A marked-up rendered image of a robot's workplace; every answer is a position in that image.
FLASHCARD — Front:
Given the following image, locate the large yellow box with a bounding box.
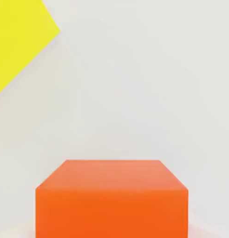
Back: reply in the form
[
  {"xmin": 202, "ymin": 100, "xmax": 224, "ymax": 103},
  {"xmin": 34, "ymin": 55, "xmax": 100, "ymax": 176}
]
[{"xmin": 0, "ymin": 0, "xmax": 61, "ymax": 98}]

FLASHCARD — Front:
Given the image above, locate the small orange cube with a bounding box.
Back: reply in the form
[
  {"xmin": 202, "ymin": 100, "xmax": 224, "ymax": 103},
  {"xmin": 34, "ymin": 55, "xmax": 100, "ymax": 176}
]
[{"xmin": 35, "ymin": 159, "xmax": 189, "ymax": 238}]

